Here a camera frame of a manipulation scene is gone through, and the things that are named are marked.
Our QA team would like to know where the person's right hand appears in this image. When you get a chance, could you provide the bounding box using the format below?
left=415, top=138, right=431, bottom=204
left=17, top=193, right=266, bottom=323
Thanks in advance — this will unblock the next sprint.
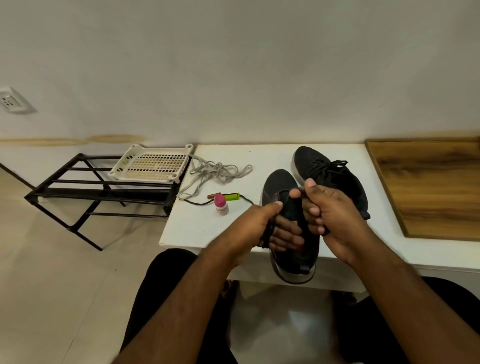
left=288, top=178, right=373, bottom=265

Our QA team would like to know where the grey shoelaces bundle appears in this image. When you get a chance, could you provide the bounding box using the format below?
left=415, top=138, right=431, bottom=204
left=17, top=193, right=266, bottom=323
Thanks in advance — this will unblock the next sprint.
left=177, top=155, right=255, bottom=202

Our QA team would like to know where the person's left forearm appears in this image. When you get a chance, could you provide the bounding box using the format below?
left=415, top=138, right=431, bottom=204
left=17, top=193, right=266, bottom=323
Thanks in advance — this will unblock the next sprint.
left=112, top=240, right=252, bottom=364

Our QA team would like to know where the black metal rack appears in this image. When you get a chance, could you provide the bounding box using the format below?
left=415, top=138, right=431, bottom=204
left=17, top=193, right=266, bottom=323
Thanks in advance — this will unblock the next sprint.
left=23, top=151, right=186, bottom=252

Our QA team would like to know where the white wall socket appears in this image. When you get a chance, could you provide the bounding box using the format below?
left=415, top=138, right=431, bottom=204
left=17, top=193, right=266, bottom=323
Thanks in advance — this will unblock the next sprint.
left=0, top=84, right=33, bottom=116

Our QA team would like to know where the pink capped white bottle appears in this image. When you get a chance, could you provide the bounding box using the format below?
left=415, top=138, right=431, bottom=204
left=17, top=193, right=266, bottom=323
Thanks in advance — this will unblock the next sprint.
left=213, top=192, right=231, bottom=217

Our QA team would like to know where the person's bare foot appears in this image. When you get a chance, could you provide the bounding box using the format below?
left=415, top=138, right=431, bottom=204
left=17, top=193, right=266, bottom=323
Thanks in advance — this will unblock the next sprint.
left=219, top=279, right=242, bottom=305

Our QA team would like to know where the white perforated plastic tray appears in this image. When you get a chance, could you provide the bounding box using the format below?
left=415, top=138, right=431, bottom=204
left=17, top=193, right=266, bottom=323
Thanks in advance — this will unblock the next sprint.
left=108, top=143, right=195, bottom=186

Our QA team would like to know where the wooden board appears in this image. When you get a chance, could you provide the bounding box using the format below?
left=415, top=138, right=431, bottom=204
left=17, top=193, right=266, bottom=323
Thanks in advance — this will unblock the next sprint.
left=364, top=136, right=480, bottom=243

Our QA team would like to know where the person's right forearm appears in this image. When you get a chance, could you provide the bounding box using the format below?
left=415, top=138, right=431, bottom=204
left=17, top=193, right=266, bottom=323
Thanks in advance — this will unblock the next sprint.
left=341, top=236, right=480, bottom=364

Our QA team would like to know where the black shoelace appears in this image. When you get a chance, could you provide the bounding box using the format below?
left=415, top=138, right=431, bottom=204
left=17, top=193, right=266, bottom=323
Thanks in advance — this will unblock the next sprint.
left=183, top=192, right=257, bottom=208
left=309, top=157, right=351, bottom=187

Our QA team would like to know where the person's left hand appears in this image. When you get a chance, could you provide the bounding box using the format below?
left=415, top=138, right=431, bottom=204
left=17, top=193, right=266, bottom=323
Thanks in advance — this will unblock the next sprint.
left=223, top=198, right=307, bottom=264

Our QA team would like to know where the dark sneaker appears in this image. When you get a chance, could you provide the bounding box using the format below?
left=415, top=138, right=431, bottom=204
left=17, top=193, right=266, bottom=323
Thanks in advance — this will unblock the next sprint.
left=260, top=168, right=322, bottom=285
left=291, top=144, right=372, bottom=223

